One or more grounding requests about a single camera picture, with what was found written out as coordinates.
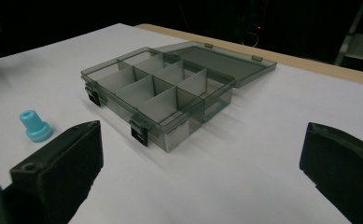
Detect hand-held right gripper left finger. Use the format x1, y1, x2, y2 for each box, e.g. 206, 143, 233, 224
2, 120, 105, 224

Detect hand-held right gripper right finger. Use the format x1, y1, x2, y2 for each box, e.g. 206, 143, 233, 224
299, 121, 363, 224

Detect small blue plastic cap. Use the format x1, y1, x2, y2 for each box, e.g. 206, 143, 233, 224
19, 109, 54, 144

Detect grey transparent compartment box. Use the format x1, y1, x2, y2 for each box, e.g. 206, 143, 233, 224
80, 40, 278, 154

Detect grey metal stand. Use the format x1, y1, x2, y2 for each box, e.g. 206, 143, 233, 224
334, 0, 363, 66

